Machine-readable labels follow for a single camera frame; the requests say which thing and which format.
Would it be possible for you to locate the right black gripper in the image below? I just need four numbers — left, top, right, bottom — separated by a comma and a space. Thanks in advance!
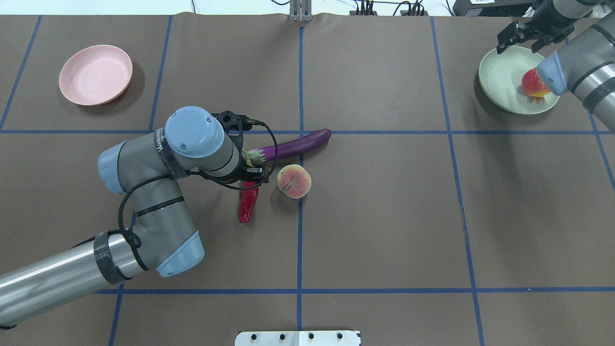
496, 0, 577, 54

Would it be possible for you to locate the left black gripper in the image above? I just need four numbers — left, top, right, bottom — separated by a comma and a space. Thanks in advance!
211, 111, 269, 185

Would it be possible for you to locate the red chili pepper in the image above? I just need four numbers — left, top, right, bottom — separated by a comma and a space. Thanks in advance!
238, 182, 259, 223

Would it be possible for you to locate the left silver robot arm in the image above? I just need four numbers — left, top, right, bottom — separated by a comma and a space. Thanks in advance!
1, 106, 270, 332

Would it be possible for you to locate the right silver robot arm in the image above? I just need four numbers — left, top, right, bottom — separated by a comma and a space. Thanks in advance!
496, 0, 615, 131

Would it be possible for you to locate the purple eggplant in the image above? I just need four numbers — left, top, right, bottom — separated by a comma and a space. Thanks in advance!
242, 129, 332, 166

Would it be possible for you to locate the green plate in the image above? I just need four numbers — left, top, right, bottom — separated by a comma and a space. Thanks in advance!
478, 47, 560, 115

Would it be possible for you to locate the yellow pink peach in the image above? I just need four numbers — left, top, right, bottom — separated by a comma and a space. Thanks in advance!
276, 164, 312, 199

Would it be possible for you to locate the pink plate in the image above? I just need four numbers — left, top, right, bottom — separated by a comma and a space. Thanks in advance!
59, 45, 134, 107

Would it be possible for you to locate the aluminium frame post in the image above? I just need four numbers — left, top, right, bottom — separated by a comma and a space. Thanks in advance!
289, 0, 313, 24

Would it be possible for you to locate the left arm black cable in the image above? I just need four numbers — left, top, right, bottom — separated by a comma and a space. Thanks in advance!
72, 120, 279, 270

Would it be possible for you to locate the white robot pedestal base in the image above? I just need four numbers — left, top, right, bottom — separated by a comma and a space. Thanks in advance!
234, 330, 362, 346

